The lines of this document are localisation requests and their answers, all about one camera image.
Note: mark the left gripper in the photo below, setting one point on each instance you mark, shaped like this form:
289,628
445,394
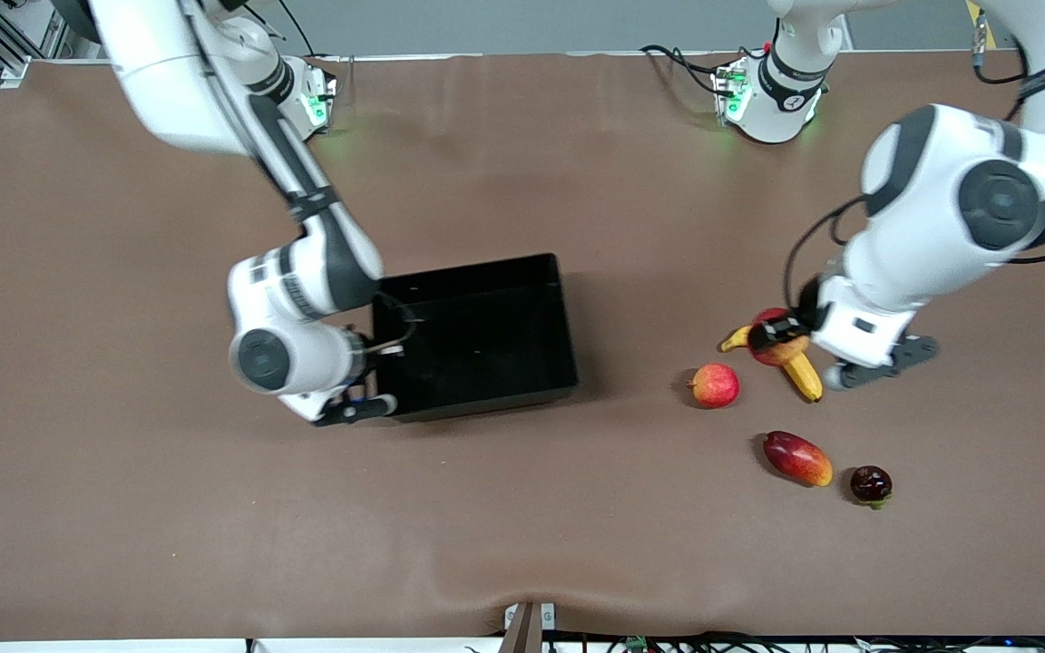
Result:
805,318

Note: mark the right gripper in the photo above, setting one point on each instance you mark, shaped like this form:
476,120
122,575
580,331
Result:
375,354

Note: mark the red apple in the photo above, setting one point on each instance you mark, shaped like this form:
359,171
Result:
781,355

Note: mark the yellow banana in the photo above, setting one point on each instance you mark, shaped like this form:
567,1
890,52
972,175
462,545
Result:
804,374

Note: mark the black plastic box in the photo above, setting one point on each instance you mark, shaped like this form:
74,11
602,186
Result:
486,336

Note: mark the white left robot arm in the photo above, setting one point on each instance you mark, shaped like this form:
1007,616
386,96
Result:
958,209

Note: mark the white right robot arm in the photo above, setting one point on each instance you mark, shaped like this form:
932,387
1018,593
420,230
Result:
305,272

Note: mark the red yellow round fruit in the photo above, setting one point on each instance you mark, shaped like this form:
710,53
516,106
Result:
715,385

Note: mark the red mango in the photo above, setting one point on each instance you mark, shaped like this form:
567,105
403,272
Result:
797,458

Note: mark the dark purple small fruit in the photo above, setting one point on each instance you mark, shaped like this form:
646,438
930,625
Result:
871,484

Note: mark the brown table mat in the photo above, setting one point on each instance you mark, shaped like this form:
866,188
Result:
522,508

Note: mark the green terminal connector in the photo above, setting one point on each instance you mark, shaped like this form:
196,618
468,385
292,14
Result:
637,643

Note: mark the yellow floor tape strip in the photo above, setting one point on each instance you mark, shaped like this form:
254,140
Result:
974,11

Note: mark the metal table bracket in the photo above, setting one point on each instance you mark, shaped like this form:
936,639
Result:
527,630

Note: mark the aluminium frame profile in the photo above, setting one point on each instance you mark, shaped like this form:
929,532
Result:
5,41

